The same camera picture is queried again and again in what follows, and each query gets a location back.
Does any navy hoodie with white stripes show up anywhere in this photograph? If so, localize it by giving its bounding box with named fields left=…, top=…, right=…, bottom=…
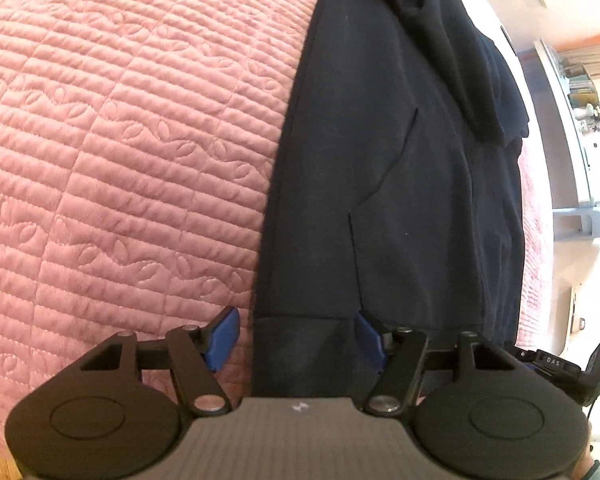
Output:
left=252, top=0, right=529, bottom=398

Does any pink quilted bedspread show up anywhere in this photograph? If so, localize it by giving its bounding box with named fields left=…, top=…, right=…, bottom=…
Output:
left=0, top=0, right=554, bottom=466

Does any white vase with flowers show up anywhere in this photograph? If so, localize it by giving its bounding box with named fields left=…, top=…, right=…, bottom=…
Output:
left=572, top=103, right=600, bottom=134

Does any row of books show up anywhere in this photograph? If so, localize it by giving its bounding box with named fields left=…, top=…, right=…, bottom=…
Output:
left=560, top=63, right=600, bottom=108

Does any beige and orange curtain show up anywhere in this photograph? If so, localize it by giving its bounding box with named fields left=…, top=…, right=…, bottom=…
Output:
left=557, top=34, right=600, bottom=79

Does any white wall shelf desk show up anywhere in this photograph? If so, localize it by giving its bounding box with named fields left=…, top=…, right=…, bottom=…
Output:
left=524, top=39, right=600, bottom=243

